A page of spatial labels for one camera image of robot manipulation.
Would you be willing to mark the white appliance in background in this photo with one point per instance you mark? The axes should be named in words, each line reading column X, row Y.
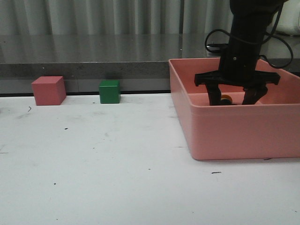
column 289, row 21

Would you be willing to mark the grey curtain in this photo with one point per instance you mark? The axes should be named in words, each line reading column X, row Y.
column 112, row 17

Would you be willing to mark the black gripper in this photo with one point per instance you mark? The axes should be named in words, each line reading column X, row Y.
column 237, row 68

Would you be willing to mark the yellow push button switch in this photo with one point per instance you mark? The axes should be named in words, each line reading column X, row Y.
column 226, row 100

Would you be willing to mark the pink cube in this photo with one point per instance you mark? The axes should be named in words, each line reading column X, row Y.
column 49, row 90

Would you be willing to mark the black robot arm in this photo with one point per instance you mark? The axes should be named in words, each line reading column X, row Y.
column 250, row 21

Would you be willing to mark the pink plastic bin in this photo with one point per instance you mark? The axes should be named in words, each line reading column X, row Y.
column 268, row 129

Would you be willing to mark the green cube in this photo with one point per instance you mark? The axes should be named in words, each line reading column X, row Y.
column 109, row 91

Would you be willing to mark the dark grey counter shelf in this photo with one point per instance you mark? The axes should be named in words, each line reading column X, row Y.
column 139, row 62

